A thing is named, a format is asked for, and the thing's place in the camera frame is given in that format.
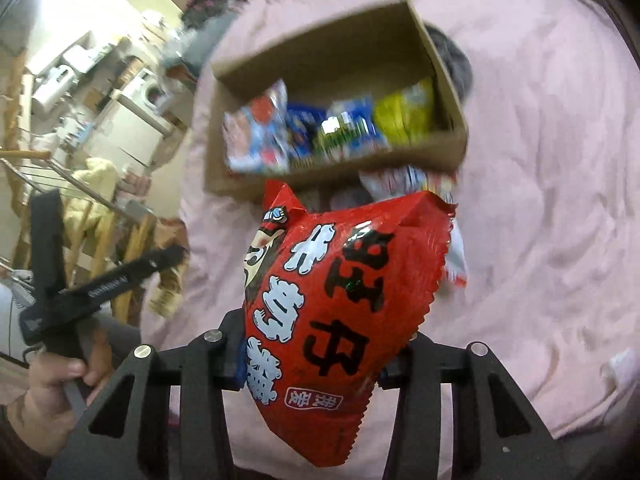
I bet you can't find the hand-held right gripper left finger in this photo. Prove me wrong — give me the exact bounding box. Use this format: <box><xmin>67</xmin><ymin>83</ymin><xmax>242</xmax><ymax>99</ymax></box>
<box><xmin>46</xmin><ymin>310</ymin><xmax>248</xmax><ymax>480</ymax></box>

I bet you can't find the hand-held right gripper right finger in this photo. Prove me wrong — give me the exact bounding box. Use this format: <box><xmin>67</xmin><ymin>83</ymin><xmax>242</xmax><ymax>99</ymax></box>
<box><xmin>377</xmin><ymin>332</ymin><xmax>568</xmax><ymax>480</ymax></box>

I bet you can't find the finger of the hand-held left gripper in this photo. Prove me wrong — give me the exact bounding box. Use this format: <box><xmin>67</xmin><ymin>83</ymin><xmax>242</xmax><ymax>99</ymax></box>
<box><xmin>60</xmin><ymin>244</ymin><xmax>191</xmax><ymax>312</ymax></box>
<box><xmin>29</xmin><ymin>190</ymin><xmax>69</xmax><ymax>307</ymax></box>

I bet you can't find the white packet with pink print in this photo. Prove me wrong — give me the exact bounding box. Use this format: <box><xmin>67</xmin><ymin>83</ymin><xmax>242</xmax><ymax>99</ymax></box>
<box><xmin>442</xmin><ymin>219</ymin><xmax>469</xmax><ymax>289</ymax></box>

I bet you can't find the red snack packet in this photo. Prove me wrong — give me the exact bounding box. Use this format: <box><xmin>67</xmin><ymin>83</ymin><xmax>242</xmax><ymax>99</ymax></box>
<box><xmin>242</xmin><ymin>180</ymin><xmax>459</xmax><ymax>469</ymax></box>

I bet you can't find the white packet with rainbow print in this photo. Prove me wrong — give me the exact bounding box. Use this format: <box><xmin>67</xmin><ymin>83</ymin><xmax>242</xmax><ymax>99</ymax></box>
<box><xmin>357</xmin><ymin>163</ymin><xmax>459</xmax><ymax>211</ymax></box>

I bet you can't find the pale blue red label packet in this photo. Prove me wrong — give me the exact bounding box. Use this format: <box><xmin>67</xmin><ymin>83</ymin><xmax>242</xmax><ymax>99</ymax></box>
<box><xmin>222</xmin><ymin>79</ymin><xmax>292</xmax><ymax>175</ymax></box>

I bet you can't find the dark blue snack packet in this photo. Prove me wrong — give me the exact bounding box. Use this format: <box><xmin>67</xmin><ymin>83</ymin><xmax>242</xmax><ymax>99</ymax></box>
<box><xmin>284</xmin><ymin>102</ymin><xmax>327</xmax><ymax>172</ymax></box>

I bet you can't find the blue and white snack packet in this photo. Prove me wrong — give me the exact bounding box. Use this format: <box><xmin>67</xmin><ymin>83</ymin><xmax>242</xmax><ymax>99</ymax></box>
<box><xmin>314</xmin><ymin>96</ymin><xmax>392</xmax><ymax>165</ymax></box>

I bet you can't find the yellow snack packet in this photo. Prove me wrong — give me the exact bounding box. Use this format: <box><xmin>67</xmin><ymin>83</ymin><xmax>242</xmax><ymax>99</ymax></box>
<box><xmin>372</xmin><ymin>77</ymin><xmax>437</xmax><ymax>147</ymax></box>

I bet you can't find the brown cardboard box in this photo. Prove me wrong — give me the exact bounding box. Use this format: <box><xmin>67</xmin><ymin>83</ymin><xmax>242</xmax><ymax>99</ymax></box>
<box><xmin>204</xmin><ymin>0</ymin><xmax>471</xmax><ymax>207</ymax></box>

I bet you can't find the person's left forearm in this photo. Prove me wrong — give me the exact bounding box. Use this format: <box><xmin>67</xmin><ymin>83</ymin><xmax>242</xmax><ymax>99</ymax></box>
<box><xmin>0</xmin><ymin>402</ymin><xmax>54</xmax><ymax>480</ymax></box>

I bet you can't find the person's left hand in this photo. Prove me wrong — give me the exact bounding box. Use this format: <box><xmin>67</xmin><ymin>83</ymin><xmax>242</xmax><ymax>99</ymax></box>
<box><xmin>22</xmin><ymin>327</ymin><xmax>115</xmax><ymax>443</ymax></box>

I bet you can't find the pale yellow quilt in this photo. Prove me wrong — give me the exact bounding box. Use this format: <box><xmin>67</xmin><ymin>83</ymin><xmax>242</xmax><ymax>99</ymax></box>
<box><xmin>65</xmin><ymin>156</ymin><xmax>132</xmax><ymax>222</ymax></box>

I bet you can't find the white floor cabinet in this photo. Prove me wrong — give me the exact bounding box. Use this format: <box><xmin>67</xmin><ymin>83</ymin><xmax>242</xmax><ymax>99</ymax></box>
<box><xmin>85</xmin><ymin>89</ymin><xmax>174</xmax><ymax>167</ymax></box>

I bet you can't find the white water heater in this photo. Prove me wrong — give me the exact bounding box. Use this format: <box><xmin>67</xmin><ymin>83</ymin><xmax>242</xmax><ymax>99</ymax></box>
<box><xmin>30</xmin><ymin>64</ymin><xmax>72</xmax><ymax>114</ymax></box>

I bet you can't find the white washing machine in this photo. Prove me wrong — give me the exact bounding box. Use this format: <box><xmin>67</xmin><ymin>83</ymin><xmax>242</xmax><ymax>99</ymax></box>
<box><xmin>131</xmin><ymin>69</ymin><xmax>170</xmax><ymax>114</ymax></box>

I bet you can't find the floral pink pillow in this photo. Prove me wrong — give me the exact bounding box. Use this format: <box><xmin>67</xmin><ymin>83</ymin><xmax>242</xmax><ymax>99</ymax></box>
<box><xmin>606</xmin><ymin>346</ymin><xmax>640</xmax><ymax>411</ymax></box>

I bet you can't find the pink blanket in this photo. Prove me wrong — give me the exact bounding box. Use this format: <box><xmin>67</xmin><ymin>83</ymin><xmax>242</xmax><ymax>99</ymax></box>
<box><xmin>140</xmin><ymin>0</ymin><xmax>640</xmax><ymax>438</ymax></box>

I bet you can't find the pile of dark clothes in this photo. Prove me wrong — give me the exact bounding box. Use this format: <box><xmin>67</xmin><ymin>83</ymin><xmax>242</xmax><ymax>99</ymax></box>
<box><xmin>181</xmin><ymin>0</ymin><xmax>237</xmax><ymax>27</ymax></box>

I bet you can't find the grey striped garment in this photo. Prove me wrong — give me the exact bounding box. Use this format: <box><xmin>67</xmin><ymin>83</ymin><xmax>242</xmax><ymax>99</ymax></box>
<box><xmin>429</xmin><ymin>26</ymin><xmax>474</xmax><ymax>107</ymax></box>

